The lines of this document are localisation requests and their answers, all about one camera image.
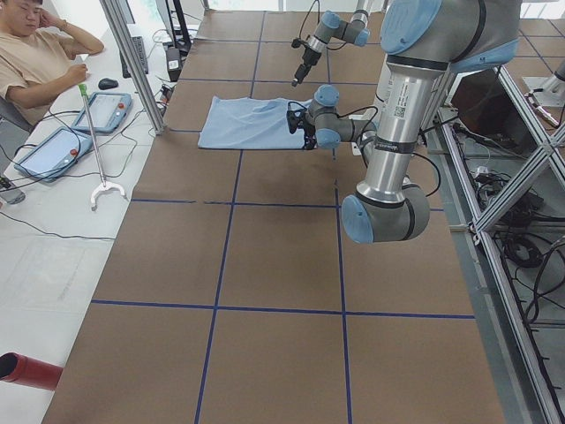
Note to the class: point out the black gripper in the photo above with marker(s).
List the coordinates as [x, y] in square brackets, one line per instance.
[305, 57]
[309, 136]

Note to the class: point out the light blue t-shirt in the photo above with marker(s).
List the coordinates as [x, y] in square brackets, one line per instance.
[247, 124]

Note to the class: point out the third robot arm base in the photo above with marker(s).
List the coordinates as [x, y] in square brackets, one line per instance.
[546, 91]

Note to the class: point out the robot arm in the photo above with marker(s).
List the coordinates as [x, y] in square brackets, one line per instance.
[331, 25]
[422, 41]

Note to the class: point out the black power adapter labelled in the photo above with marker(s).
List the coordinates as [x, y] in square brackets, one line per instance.
[174, 63]

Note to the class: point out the black keyboard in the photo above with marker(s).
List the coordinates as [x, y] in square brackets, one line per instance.
[139, 49]

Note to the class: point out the black computer mouse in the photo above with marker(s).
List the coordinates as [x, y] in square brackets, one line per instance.
[107, 83]

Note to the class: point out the teach pendant far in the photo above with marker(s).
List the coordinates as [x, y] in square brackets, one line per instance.
[108, 110]

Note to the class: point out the teach pendant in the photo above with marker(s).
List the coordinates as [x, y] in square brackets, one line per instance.
[108, 110]
[55, 155]

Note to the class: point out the white reacher grabber tool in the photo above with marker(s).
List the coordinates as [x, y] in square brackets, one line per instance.
[105, 186]

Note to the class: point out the teach pendant near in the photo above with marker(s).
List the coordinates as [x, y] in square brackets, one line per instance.
[55, 155]

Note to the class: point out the seated person beige shirt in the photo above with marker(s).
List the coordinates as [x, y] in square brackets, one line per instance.
[38, 51]

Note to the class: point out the red cylinder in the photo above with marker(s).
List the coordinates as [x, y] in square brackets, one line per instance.
[22, 370]

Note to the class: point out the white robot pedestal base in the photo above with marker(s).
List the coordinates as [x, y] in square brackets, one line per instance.
[382, 94]

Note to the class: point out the aluminium frame post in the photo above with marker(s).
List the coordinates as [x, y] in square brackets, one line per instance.
[120, 30]

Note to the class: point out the aluminium frame rail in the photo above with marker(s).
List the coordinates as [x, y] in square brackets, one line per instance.
[504, 173]

